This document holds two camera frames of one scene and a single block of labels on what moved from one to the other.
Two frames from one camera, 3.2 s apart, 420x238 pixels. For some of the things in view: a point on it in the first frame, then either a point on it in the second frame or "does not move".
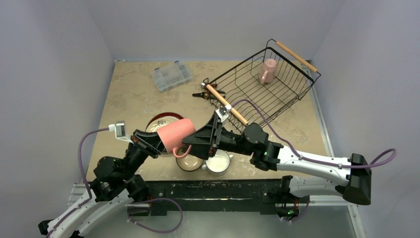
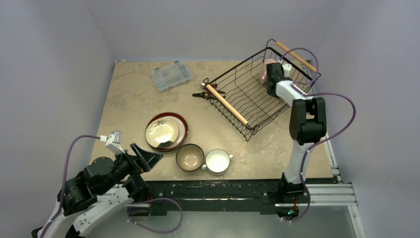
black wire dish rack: [257, 89] does not move
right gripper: [214, 135] to [272, 78]
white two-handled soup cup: [218, 164] does not move
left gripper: [150, 143] to [147, 159]
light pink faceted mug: [268, 71] does not move
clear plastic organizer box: [172, 75] does not move
